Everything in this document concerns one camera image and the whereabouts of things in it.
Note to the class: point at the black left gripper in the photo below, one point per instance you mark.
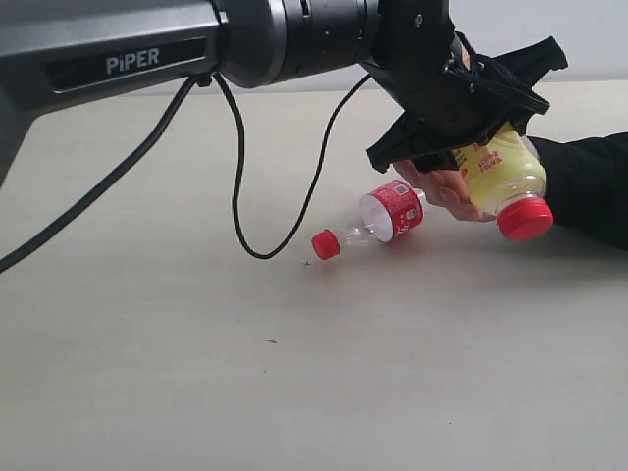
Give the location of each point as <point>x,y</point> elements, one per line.
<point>451,96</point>

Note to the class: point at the yellow bottle red cap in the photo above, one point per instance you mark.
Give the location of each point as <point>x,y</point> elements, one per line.
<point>506,181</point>

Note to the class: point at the black sleeved forearm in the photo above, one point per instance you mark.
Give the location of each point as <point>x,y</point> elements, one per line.
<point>586,185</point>

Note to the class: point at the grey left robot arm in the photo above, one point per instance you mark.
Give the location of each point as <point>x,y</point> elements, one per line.
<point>59,54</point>

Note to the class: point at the clear bottle red label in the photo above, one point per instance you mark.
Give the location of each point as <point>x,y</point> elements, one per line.
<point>378,217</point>

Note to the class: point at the open bare human hand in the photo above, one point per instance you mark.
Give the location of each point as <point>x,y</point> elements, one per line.
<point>446,189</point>

